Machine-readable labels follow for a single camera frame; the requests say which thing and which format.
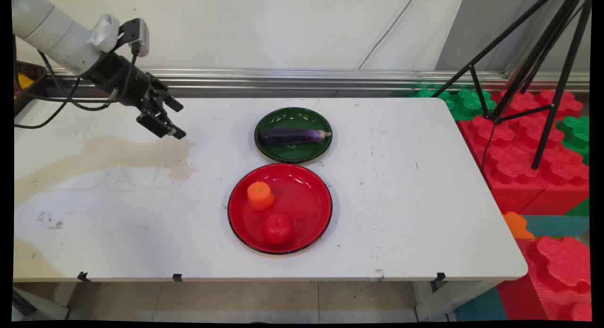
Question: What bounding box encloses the green foam block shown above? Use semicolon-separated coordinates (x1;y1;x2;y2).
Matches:
556;115;590;166
410;87;497;121

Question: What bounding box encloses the brown wicker basket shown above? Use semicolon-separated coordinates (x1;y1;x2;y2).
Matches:
14;61;48;116

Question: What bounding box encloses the grey table leg frame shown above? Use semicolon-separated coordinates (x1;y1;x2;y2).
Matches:
12;283;70;321

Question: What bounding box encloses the red toy tomato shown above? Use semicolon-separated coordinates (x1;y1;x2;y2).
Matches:
263;213;295;246

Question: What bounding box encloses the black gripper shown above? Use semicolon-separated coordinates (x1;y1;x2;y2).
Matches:
83;52;187;140

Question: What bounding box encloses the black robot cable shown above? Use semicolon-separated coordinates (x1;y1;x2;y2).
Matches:
14;35;140;129

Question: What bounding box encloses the dark green plate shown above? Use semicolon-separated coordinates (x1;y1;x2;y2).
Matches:
254;107;333;164

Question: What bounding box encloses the aluminium wall rail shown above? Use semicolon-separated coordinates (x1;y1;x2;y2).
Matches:
47;67;590;99

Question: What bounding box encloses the teal foam floor mat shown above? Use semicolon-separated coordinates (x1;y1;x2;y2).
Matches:
453;286;509;322

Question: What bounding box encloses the black tripod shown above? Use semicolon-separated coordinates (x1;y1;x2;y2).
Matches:
432;0;593;170

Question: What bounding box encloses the white table leg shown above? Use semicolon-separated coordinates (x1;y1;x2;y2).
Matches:
414;280;502;322

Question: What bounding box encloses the large red foam block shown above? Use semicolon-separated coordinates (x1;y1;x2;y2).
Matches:
458;115;546;215

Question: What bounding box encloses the orange toy carrot piece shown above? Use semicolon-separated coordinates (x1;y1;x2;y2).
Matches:
247;181;275;211

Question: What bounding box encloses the purple toy eggplant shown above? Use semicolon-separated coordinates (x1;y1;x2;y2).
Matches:
260;128;332;146

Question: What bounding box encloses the red plate black rim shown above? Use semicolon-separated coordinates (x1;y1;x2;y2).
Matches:
227;163;333;255

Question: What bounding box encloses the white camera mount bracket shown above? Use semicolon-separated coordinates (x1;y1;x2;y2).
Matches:
87;14;121;53

